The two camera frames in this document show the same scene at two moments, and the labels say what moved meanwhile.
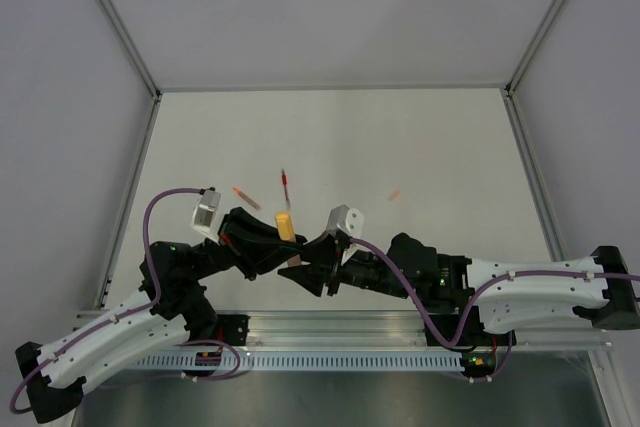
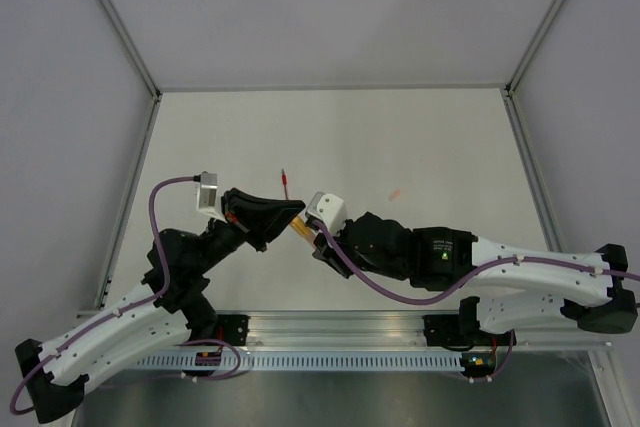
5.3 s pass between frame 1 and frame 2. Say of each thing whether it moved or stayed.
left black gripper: moved
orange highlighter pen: moved
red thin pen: stayed
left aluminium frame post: stayed
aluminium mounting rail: stayed
